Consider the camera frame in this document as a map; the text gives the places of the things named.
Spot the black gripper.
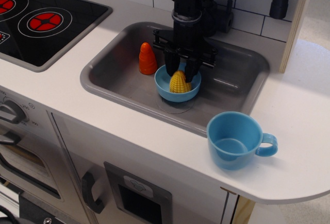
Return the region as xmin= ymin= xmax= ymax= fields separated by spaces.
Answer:
xmin=153 ymin=22 xmax=218 ymax=83

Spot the yellow toy corn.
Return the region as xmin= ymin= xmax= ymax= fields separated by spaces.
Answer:
xmin=169 ymin=71 xmax=192 ymax=93

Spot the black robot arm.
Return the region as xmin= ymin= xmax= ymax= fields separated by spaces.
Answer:
xmin=153 ymin=0 xmax=217 ymax=83

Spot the light blue bowl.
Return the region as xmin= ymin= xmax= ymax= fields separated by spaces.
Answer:
xmin=155 ymin=63 xmax=202 ymax=102

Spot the grey toy sink basin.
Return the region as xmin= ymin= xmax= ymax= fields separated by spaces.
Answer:
xmin=80 ymin=22 xmax=270 ymax=136

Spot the orange toy carrot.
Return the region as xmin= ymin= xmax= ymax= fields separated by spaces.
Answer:
xmin=139 ymin=42 xmax=158 ymax=75

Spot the black toy faucet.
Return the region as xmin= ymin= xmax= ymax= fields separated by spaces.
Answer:
xmin=202 ymin=0 xmax=289 ymax=38

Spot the blue plastic cup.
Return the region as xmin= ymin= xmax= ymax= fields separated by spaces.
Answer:
xmin=206 ymin=111 xmax=278 ymax=170

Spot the grey dishwasher panel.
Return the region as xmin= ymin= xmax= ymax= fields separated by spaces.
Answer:
xmin=104 ymin=162 xmax=173 ymax=224

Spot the black toy stovetop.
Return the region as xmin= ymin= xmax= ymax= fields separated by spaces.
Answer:
xmin=1 ymin=0 xmax=112 ymax=72

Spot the grey oven knob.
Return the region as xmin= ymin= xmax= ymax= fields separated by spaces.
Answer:
xmin=1 ymin=100 xmax=26 ymax=124

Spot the toy oven door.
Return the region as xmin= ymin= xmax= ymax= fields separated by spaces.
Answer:
xmin=1 ymin=125 xmax=61 ymax=200

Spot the wooden side post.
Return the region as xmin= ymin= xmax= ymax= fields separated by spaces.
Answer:
xmin=278 ymin=0 xmax=310 ymax=74

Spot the black cabinet door handle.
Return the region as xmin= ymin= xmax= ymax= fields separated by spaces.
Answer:
xmin=81 ymin=172 xmax=105 ymax=214

